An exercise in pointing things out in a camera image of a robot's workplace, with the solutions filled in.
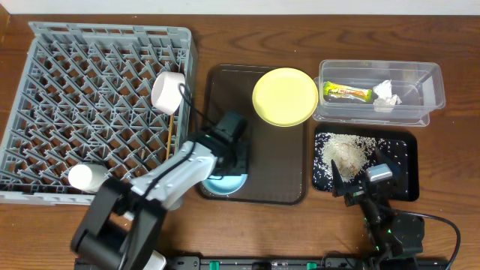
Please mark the dark brown serving tray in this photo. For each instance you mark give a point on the dark brown serving tray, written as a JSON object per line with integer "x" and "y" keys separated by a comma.
{"x": 277, "y": 170}

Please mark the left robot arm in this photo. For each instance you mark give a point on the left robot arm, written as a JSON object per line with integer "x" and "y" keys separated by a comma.
{"x": 121, "y": 228}

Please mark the white tissue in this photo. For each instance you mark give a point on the white tissue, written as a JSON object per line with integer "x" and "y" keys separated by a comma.
{"x": 385, "y": 100}

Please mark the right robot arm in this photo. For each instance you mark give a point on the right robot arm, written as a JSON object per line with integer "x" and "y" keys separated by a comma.
{"x": 397, "y": 237}

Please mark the white cup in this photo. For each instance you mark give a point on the white cup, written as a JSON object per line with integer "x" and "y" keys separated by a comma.
{"x": 88, "y": 177}

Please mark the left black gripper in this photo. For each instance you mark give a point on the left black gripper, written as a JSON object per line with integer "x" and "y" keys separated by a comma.
{"x": 232, "y": 165}

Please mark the spilled rice pile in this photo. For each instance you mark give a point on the spilled rice pile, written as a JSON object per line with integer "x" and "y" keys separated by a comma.
{"x": 353, "y": 155}

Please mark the grey plastic dish rack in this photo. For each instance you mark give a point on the grey plastic dish rack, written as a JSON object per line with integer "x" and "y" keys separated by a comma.
{"x": 84, "y": 98}

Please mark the clear plastic bin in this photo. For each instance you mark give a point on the clear plastic bin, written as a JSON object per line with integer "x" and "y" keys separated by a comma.
{"x": 419, "y": 86}

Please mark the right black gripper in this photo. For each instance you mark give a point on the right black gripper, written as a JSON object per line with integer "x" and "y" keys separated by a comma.
{"x": 357, "y": 192}

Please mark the green snack wrapper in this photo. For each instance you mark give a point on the green snack wrapper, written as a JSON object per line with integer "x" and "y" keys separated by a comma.
{"x": 335, "y": 90}

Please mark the white bowl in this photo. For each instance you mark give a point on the white bowl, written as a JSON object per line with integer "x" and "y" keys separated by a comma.
{"x": 166, "y": 94}

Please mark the black waste tray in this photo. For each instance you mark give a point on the black waste tray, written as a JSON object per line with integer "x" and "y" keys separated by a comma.
{"x": 409, "y": 190}

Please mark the wooden chopstick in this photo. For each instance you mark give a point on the wooden chopstick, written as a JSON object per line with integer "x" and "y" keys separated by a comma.
{"x": 169, "y": 138}

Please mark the yellow round plate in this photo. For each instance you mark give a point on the yellow round plate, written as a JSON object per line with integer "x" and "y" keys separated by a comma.
{"x": 285, "y": 97}

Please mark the light blue bowl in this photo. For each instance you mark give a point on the light blue bowl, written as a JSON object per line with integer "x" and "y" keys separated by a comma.
{"x": 225, "y": 184}

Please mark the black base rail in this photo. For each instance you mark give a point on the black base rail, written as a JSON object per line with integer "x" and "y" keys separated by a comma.
{"x": 327, "y": 262}

